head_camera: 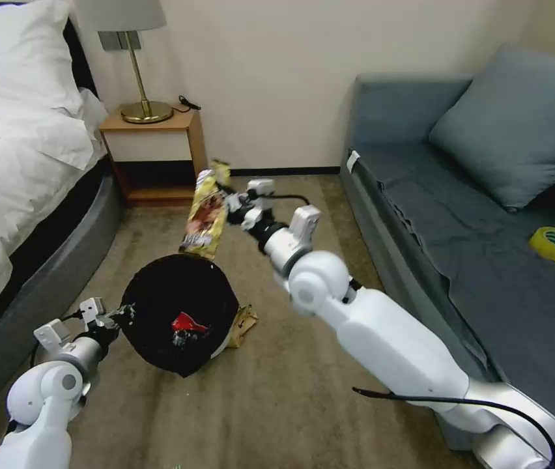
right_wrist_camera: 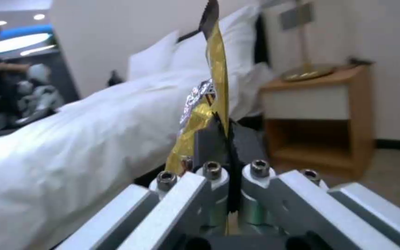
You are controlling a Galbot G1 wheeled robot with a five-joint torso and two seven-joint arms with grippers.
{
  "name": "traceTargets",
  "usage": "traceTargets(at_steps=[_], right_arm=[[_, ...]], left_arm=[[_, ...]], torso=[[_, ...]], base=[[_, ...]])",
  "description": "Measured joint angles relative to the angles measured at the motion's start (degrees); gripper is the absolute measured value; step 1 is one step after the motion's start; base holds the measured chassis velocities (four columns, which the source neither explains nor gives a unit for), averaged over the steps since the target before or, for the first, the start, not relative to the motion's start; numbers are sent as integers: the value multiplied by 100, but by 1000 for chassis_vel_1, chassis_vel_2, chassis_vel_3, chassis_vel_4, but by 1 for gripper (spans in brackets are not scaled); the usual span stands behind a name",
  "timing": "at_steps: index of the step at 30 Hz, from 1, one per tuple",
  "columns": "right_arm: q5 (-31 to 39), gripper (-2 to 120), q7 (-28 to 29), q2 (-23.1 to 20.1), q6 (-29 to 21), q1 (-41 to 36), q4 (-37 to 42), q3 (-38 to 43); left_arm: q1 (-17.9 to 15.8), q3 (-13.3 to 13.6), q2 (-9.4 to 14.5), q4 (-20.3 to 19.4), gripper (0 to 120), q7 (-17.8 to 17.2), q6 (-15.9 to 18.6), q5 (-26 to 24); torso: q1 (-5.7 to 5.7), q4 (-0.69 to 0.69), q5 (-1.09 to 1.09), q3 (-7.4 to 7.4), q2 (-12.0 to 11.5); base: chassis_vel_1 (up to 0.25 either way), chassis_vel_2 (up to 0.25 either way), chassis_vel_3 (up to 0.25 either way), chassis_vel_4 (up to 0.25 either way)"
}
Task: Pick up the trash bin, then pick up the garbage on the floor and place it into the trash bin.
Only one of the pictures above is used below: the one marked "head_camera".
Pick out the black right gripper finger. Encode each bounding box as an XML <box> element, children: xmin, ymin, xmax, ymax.
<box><xmin>227</xmin><ymin>207</ymin><xmax>259</xmax><ymax>231</ymax></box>
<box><xmin>225</xmin><ymin>191</ymin><xmax>254</xmax><ymax>212</ymax></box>

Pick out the yellow snack bag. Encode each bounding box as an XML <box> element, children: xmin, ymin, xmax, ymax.
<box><xmin>177</xmin><ymin>160</ymin><xmax>233</xmax><ymax>261</ymax></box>

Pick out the black round trash bin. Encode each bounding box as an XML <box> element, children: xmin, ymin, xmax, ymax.
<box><xmin>120</xmin><ymin>253</ymin><xmax>241</xmax><ymax>378</ymax></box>

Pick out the red crumpled wrapper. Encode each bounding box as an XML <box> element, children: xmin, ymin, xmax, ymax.
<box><xmin>170</xmin><ymin>312</ymin><xmax>209</xmax><ymax>346</ymax></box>

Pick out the grey bed base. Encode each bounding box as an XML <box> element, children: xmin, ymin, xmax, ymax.
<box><xmin>0</xmin><ymin>155</ymin><xmax>125</xmax><ymax>433</ymax></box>

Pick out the brown paper scrap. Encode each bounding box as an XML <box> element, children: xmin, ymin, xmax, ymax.
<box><xmin>225</xmin><ymin>304</ymin><xmax>259</xmax><ymax>349</ymax></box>

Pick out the wooden nightstand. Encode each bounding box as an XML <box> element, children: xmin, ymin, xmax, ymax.
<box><xmin>98</xmin><ymin>108</ymin><xmax>208</xmax><ymax>207</ymax></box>

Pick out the brass table lamp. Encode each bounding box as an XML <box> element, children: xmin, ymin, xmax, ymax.
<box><xmin>76</xmin><ymin>0</ymin><xmax>175</xmax><ymax>124</ymax></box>

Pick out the white duvet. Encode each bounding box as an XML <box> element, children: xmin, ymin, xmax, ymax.
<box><xmin>0</xmin><ymin>87</ymin><xmax>110</xmax><ymax>321</ymax></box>

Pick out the grey blue sofa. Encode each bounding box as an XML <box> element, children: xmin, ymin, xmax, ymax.
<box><xmin>339</xmin><ymin>73</ymin><xmax>555</xmax><ymax>469</ymax></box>

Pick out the black headboard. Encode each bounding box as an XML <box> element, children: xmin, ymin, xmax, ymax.
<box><xmin>62</xmin><ymin>18</ymin><xmax>104</xmax><ymax>106</ymax></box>

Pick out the grey blue cushion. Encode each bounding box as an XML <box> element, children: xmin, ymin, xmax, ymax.
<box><xmin>427</xmin><ymin>42</ymin><xmax>555</xmax><ymax>214</ymax></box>

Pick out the white pillow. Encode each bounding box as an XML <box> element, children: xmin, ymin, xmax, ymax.
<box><xmin>0</xmin><ymin>0</ymin><xmax>86</xmax><ymax>139</ymax></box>

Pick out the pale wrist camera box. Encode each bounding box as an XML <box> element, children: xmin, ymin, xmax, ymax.
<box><xmin>247</xmin><ymin>179</ymin><xmax>277</xmax><ymax>197</ymax></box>
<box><xmin>79</xmin><ymin>296</ymin><xmax>106</xmax><ymax>324</ymax></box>

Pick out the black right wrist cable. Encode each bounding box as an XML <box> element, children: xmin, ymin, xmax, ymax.
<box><xmin>271</xmin><ymin>193</ymin><xmax>311</xmax><ymax>210</ymax></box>

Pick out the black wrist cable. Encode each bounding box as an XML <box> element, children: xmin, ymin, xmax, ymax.
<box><xmin>29</xmin><ymin>312</ymin><xmax>85</xmax><ymax>365</ymax></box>
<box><xmin>271</xmin><ymin>193</ymin><xmax>311</xmax><ymax>210</ymax></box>

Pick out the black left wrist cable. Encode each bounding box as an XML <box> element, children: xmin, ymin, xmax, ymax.
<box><xmin>29</xmin><ymin>312</ymin><xmax>85</xmax><ymax>365</ymax></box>

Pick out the thin black charger cable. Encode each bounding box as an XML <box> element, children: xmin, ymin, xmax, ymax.
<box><xmin>175</xmin><ymin>94</ymin><xmax>201</xmax><ymax>115</ymax></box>

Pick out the grey wall socket plate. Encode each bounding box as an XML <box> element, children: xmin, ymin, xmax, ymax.
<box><xmin>97</xmin><ymin>30</ymin><xmax>142</xmax><ymax>52</ymax></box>

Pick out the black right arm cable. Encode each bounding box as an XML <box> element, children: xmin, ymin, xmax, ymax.
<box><xmin>352</xmin><ymin>386</ymin><xmax>555</xmax><ymax>469</ymax></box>

